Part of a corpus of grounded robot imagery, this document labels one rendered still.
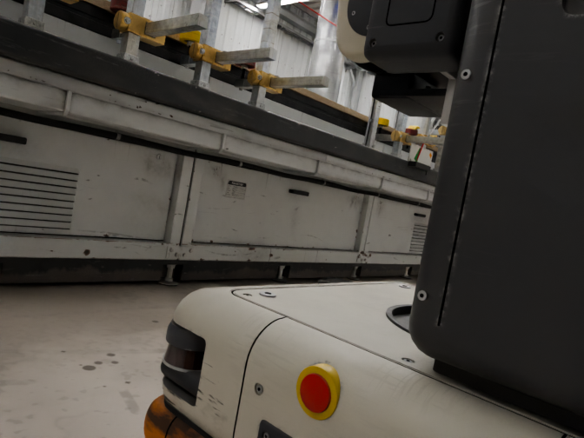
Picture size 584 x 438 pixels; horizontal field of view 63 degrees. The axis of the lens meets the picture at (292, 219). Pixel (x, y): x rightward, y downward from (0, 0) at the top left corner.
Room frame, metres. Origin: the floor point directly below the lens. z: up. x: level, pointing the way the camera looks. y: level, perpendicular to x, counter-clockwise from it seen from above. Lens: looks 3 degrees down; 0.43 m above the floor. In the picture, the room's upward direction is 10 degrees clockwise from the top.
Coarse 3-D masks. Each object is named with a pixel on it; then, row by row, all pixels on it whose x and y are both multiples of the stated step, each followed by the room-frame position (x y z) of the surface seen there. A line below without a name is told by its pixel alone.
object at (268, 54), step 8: (264, 48) 1.39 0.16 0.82; (272, 48) 1.37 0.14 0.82; (184, 56) 1.64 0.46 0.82; (216, 56) 1.53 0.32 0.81; (224, 56) 1.50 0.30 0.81; (232, 56) 1.48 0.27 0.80; (240, 56) 1.45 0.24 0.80; (248, 56) 1.43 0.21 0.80; (256, 56) 1.40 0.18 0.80; (264, 56) 1.38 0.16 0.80; (272, 56) 1.38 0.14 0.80; (184, 64) 1.65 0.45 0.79; (192, 64) 1.62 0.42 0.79
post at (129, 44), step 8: (128, 0) 1.34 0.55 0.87; (136, 0) 1.32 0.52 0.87; (144, 0) 1.34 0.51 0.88; (128, 8) 1.33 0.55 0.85; (136, 8) 1.32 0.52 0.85; (144, 8) 1.34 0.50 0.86; (128, 32) 1.32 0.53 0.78; (128, 40) 1.32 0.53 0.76; (136, 40) 1.33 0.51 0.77; (120, 48) 1.34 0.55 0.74; (128, 48) 1.32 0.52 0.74; (136, 48) 1.34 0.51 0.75
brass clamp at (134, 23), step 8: (120, 16) 1.30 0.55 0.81; (128, 16) 1.30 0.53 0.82; (136, 16) 1.32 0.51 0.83; (120, 24) 1.30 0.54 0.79; (128, 24) 1.31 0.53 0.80; (136, 24) 1.32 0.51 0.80; (144, 24) 1.34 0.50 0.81; (136, 32) 1.32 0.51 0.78; (144, 32) 1.34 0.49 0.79; (144, 40) 1.37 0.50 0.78; (152, 40) 1.36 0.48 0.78; (160, 40) 1.38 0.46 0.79
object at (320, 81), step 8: (240, 80) 1.82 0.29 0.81; (272, 80) 1.71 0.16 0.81; (280, 80) 1.69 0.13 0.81; (288, 80) 1.66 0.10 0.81; (296, 80) 1.63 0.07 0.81; (304, 80) 1.61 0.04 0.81; (312, 80) 1.59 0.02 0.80; (320, 80) 1.56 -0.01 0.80; (328, 80) 1.58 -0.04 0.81; (240, 88) 1.84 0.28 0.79; (248, 88) 1.82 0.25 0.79; (280, 88) 1.72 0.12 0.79; (288, 88) 1.70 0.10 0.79
